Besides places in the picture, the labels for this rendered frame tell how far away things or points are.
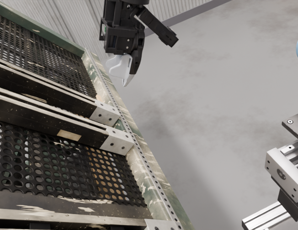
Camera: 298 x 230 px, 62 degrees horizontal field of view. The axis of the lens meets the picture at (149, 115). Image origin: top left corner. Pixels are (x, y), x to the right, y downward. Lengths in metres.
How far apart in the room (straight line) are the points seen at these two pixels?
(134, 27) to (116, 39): 0.05
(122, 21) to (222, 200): 1.50
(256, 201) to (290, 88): 1.15
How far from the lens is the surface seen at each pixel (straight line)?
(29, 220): 0.54
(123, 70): 0.58
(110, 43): 0.54
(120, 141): 0.96
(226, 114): 2.29
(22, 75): 0.97
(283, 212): 1.59
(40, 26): 1.73
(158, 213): 0.86
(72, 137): 0.90
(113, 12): 0.54
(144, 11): 0.54
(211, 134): 2.15
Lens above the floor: 1.66
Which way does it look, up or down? 43 degrees down
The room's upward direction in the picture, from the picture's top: 20 degrees counter-clockwise
